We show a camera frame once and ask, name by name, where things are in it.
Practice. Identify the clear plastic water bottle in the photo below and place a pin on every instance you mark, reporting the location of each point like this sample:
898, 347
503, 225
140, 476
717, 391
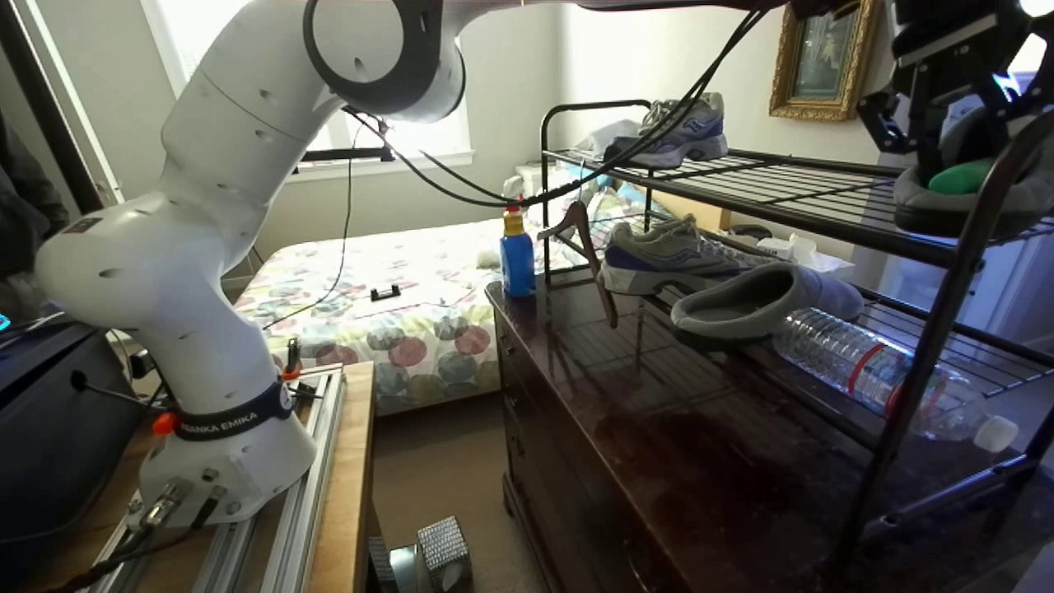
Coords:
869, 368

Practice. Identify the grey slipper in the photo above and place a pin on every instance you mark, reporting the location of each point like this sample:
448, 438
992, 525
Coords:
932, 212
747, 301

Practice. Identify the gold picture frame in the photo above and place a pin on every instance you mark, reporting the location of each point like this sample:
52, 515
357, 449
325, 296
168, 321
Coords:
824, 60

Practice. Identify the grey blue sneaker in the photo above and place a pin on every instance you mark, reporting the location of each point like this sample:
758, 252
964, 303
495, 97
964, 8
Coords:
669, 258
688, 131

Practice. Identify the black computer case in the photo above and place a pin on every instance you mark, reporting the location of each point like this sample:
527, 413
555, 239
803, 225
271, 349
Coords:
53, 438

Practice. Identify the small black device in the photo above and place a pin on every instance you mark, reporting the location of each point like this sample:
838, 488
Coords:
385, 291

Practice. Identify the black metal shoe rack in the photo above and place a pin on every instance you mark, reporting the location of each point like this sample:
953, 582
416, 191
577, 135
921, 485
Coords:
932, 329

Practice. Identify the aluminium rail base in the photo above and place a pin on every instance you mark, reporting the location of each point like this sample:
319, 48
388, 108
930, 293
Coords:
298, 506

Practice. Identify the blue spray bottle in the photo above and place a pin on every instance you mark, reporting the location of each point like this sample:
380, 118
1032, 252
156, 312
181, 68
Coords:
517, 265

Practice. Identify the silver patterned box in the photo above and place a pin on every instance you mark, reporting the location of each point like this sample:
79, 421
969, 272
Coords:
445, 548

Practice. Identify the bed with floral bedspread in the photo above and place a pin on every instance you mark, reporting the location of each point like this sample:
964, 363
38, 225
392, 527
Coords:
416, 317

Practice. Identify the dark wooden dresser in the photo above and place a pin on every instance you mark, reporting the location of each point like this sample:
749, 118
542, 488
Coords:
661, 438

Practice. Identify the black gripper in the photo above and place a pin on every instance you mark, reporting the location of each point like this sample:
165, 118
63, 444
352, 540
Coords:
961, 38

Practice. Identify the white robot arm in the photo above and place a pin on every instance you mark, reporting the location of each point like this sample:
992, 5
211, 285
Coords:
220, 164

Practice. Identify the white crumpled cloth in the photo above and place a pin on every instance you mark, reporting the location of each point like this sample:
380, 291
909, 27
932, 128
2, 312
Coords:
605, 138

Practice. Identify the brown wooden hanger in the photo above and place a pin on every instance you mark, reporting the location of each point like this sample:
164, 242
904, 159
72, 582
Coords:
577, 230

